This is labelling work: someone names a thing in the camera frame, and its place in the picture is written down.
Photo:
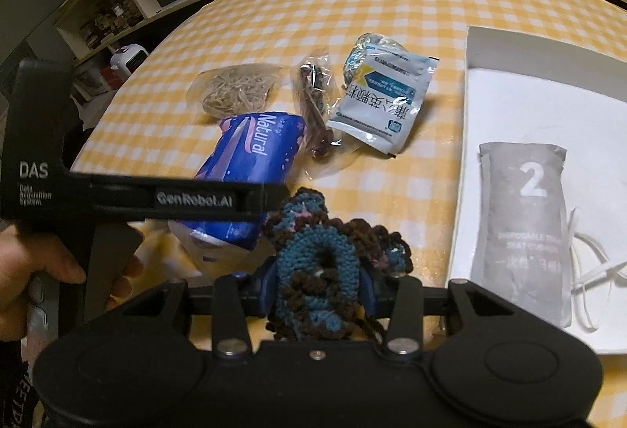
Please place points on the white blue sachet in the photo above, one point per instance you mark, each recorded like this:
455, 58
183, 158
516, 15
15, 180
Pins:
377, 114

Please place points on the blue tissue pack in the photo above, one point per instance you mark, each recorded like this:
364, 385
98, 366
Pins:
254, 148

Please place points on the clear bag of hair clips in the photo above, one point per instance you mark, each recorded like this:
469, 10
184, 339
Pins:
311, 85

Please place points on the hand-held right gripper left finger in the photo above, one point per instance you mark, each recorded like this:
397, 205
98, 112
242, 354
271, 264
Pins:
268, 286

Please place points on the small white red heater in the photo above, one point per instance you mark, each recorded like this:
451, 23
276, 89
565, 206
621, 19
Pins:
128, 58

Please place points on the blue brown crocheted scrunchie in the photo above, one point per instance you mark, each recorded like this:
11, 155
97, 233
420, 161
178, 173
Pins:
299, 256

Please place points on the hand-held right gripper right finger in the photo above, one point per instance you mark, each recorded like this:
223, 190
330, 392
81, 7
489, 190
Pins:
368, 293

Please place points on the grey flat packet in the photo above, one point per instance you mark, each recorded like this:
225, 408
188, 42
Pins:
519, 222

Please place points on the yellow checked bed sheet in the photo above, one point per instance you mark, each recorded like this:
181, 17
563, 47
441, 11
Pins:
294, 16

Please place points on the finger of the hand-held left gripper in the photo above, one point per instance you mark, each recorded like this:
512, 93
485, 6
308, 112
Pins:
196, 200

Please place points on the person's left hand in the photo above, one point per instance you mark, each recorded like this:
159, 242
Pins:
49, 259

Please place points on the white cardboard box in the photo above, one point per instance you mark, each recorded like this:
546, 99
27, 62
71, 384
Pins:
514, 99

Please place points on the clear bag of rubber bands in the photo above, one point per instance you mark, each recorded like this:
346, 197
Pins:
235, 87

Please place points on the dark printed clothing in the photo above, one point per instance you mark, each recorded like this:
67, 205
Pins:
17, 384

